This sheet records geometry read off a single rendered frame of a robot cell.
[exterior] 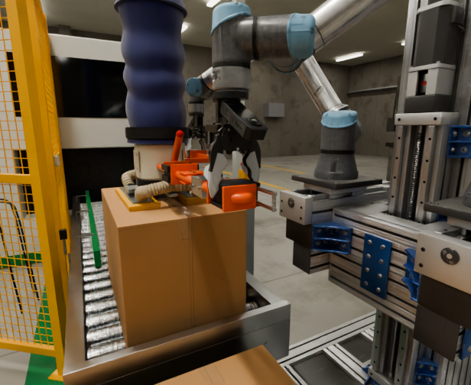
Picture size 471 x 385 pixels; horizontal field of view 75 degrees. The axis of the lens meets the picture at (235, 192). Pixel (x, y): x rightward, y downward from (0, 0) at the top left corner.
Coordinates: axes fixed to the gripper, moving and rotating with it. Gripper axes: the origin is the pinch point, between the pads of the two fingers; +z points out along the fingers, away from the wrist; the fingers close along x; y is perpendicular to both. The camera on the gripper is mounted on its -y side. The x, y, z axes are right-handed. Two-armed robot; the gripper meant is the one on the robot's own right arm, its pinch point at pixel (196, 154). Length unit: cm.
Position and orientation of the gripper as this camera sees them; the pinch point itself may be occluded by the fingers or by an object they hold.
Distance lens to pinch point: 155.3
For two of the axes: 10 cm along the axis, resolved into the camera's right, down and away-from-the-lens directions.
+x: 8.8, -0.9, 4.6
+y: 4.7, 1.9, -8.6
